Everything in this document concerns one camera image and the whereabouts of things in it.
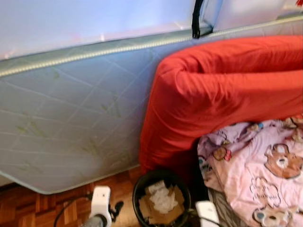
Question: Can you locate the crumpled white paper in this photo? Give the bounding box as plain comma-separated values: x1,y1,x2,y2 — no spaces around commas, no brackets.
147,181,179,214

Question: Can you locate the black strap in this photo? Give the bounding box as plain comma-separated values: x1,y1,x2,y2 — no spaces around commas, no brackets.
191,0,214,39

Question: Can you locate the black round waste bin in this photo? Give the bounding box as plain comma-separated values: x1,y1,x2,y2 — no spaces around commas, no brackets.
133,169,192,227

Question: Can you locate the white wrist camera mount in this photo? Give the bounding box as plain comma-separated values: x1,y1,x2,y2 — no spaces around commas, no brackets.
196,201,220,227
91,186,112,218

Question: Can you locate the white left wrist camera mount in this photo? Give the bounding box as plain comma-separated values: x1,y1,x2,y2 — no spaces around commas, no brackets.
91,186,112,218

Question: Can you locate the pink cartoon bear blanket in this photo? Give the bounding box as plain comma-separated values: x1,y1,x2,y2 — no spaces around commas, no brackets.
196,116,303,227

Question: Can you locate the red fabric cushion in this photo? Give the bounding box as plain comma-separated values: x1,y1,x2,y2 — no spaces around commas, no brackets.
139,35,303,183

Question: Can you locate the white quilted green-trim mattress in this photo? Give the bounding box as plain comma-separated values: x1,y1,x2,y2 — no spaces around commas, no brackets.
0,17,303,194

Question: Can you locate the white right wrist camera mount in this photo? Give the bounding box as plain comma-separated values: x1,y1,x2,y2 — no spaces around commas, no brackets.
196,201,220,227

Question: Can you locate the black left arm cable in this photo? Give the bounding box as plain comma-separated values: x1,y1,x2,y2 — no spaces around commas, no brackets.
53,193,94,227

